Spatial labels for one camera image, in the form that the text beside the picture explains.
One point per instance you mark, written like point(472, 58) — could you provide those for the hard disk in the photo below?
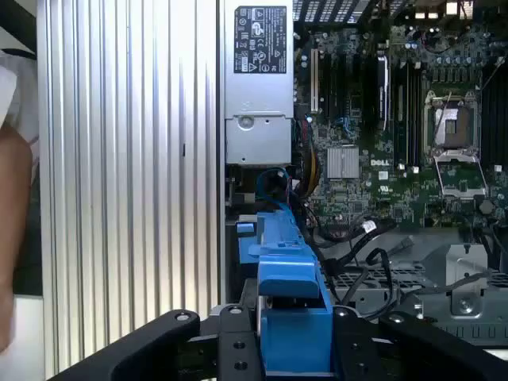
point(293, 341)

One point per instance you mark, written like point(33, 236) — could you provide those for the CPU socket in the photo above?
point(452, 127)

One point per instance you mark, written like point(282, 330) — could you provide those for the silver ribbed chipset heat sink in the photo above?
point(343, 162)

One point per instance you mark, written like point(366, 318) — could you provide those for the metal socket cover frame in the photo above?
point(464, 191)

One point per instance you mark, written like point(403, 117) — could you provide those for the perforated metal disk bay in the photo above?
point(468, 274)

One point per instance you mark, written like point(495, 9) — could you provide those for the open black PC case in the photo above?
point(317, 10)

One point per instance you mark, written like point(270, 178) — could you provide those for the green motherboard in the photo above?
point(357, 198)

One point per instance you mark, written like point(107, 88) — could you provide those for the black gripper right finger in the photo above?
point(357, 349)

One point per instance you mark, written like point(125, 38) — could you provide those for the silver power supply with label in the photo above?
point(258, 91)

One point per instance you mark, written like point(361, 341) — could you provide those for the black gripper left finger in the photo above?
point(238, 349)

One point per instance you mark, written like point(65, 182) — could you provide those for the person's white shirt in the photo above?
point(8, 87)

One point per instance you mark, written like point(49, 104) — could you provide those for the white expansion slot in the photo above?
point(314, 79)

